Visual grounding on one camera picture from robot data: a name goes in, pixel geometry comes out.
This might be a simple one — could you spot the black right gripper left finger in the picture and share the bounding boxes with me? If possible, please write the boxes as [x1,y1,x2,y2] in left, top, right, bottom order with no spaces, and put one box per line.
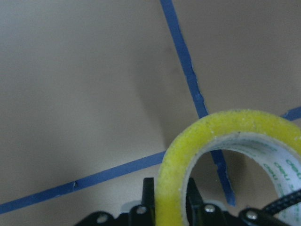
[76,178,155,226]

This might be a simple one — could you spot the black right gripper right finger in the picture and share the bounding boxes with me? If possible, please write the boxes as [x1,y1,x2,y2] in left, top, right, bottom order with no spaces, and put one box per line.
[186,178,238,226]

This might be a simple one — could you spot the yellow tape roll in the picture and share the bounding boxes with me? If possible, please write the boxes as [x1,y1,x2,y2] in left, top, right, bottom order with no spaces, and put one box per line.
[155,110,301,226]

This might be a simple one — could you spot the black braided cable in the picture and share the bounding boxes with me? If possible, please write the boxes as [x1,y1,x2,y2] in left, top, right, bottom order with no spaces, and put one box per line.
[238,188,301,226]

